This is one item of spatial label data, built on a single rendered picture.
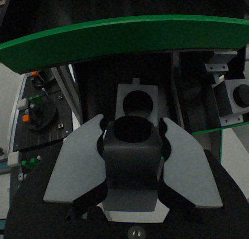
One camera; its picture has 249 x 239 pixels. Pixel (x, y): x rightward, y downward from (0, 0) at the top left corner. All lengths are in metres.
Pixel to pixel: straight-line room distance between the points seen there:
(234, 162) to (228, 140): 0.10
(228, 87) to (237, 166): 0.49
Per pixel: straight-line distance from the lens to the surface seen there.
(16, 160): 0.56
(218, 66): 0.27
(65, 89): 0.23
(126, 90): 0.16
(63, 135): 0.53
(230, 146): 0.69
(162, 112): 0.22
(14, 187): 0.56
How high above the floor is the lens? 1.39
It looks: 53 degrees down
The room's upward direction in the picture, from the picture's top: 6 degrees counter-clockwise
